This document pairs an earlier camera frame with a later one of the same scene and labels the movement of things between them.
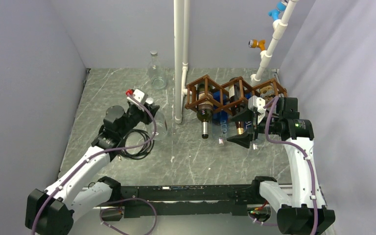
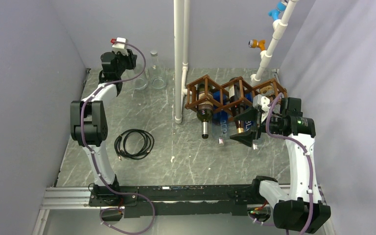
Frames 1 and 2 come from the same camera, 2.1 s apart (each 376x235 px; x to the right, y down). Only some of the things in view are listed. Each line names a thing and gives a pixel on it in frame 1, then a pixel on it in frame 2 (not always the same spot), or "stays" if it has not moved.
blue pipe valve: (280, 7) stays
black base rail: (139, 201) stays
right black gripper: (243, 140) stays
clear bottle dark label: (156, 74) stays
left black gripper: (146, 118) → (131, 58)
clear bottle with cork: (161, 130) → (141, 82)
